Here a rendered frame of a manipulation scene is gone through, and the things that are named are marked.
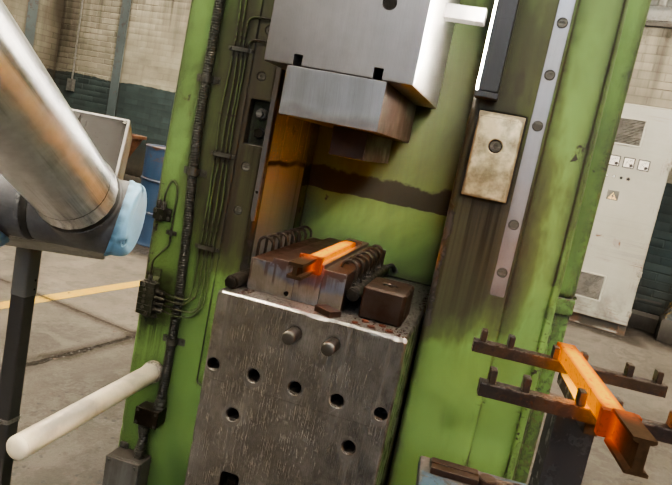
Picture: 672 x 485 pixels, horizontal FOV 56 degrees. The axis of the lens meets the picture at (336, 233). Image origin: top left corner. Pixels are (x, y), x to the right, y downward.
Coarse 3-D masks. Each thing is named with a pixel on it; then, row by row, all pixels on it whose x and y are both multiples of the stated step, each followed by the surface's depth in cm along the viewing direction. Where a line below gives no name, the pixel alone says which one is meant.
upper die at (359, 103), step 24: (288, 72) 122; (312, 72) 120; (288, 96) 122; (312, 96) 121; (336, 96) 120; (360, 96) 118; (384, 96) 118; (312, 120) 124; (336, 120) 120; (360, 120) 119; (384, 120) 123; (408, 120) 150
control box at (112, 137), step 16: (80, 112) 126; (96, 128) 126; (112, 128) 127; (128, 128) 128; (96, 144) 125; (112, 144) 125; (128, 144) 131; (112, 160) 124; (16, 240) 118; (32, 240) 117; (80, 256) 124; (96, 256) 123
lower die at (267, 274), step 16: (304, 240) 159; (320, 240) 164; (336, 240) 163; (256, 256) 128; (272, 256) 131; (288, 256) 130; (336, 256) 135; (368, 256) 148; (384, 256) 162; (256, 272) 127; (272, 272) 126; (288, 272) 125; (336, 272) 123; (352, 272) 126; (256, 288) 127; (272, 288) 126; (288, 288) 125; (304, 288) 125; (320, 288) 124; (336, 288) 123; (320, 304) 124; (336, 304) 123
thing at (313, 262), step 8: (344, 240) 154; (328, 248) 138; (336, 248) 140; (344, 248) 143; (304, 256) 121; (312, 256) 122; (320, 256) 127; (328, 256) 130; (288, 264) 114; (296, 264) 113; (304, 264) 114; (312, 264) 122; (320, 264) 122; (296, 272) 114; (304, 272) 118; (312, 272) 121; (320, 272) 123
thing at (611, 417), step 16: (560, 352) 105; (576, 352) 104; (576, 368) 94; (592, 368) 96; (576, 384) 93; (592, 384) 88; (592, 400) 84; (608, 400) 83; (608, 416) 77; (624, 416) 74; (608, 432) 77; (624, 432) 73; (640, 432) 70; (608, 448) 75; (624, 448) 72; (640, 448) 69; (624, 464) 70; (640, 464) 69
